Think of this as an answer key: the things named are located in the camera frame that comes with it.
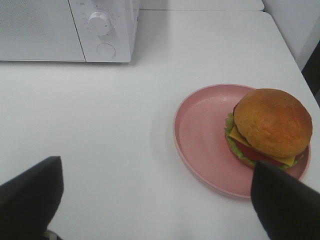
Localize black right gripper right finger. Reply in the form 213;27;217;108
250;160;320;240

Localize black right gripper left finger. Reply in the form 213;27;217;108
0;156;64;240

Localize burger with lettuce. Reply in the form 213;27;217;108
224;88;313;170

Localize pink plate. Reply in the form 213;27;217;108
173;84;310;199

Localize white microwave door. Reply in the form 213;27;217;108
0;0;85;62

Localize white microwave knob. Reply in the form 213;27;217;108
88;11;112;36

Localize white microwave oven body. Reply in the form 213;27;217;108
69;0;140;63

